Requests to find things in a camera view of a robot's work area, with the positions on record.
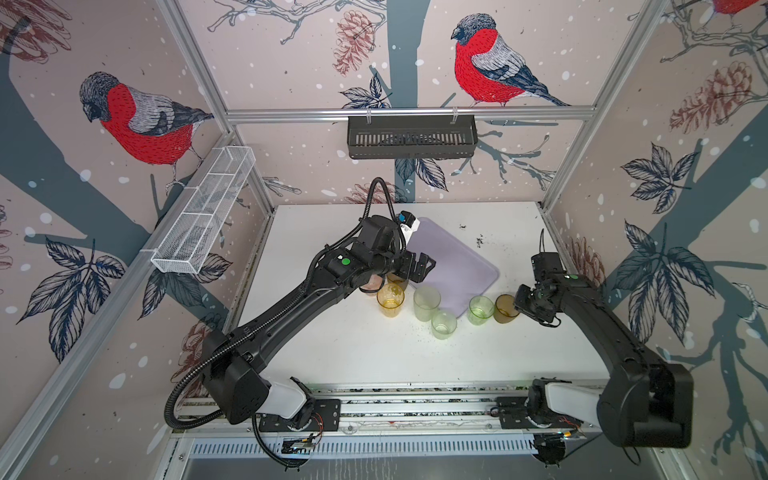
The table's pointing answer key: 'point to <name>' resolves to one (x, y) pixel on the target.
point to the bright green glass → (480, 309)
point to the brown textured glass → (504, 309)
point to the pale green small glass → (443, 324)
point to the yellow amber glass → (390, 298)
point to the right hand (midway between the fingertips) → (519, 309)
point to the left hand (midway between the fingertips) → (421, 257)
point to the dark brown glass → (401, 281)
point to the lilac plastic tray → (460, 272)
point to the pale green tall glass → (426, 302)
